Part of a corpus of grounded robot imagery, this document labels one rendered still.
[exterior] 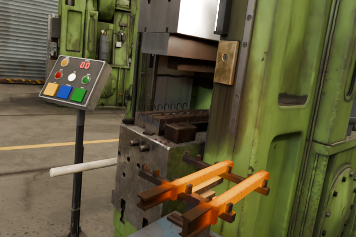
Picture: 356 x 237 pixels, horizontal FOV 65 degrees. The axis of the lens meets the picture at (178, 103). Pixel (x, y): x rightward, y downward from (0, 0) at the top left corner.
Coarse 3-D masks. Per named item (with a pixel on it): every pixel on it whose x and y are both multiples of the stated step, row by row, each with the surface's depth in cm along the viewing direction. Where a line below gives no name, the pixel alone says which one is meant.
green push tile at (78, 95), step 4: (76, 88) 153; (80, 88) 152; (76, 92) 151; (80, 92) 151; (84, 92) 150; (72, 96) 151; (76, 96) 150; (80, 96) 149; (72, 100) 150; (76, 100) 149; (80, 100) 148
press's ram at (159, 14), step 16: (144, 0) 131; (160, 0) 122; (176, 0) 114; (192, 0) 116; (208, 0) 122; (144, 16) 131; (160, 16) 122; (176, 16) 114; (192, 16) 118; (208, 16) 124; (160, 32) 123; (176, 32) 115; (192, 32) 120; (208, 32) 126
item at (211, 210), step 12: (252, 180) 80; (228, 192) 71; (240, 192) 72; (204, 204) 62; (216, 204) 65; (192, 216) 57; (204, 216) 61; (216, 216) 61; (192, 228) 57; (204, 228) 60
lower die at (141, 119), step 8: (136, 112) 138; (144, 112) 135; (152, 112) 132; (192, 112) 144; (208, 112) 152; (136, 120) 138; (144, 120) 133; (152, 120) 128; (160, 120) 124; (168, 120) 128; (176, 120) 131; (184, 120) 134; (192, 120) 138; (144, 128) 133; (152, 128) 128; (160, 128) 125; (200, 128) 143
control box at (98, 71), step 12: (60, 60) 166; (72, 60) 163; (84, 60) 160; (96, 60) 158; (72, 72) 159; (84, 72) 157; (96, 72) 154; (108, 72) 160; (60, 84) 158; (72, 84) 156; (84, 84) 153; (96, 84) 152; (48, 96) 157; (84, 96) 150; (96, 96) 154; (84, 108) 152
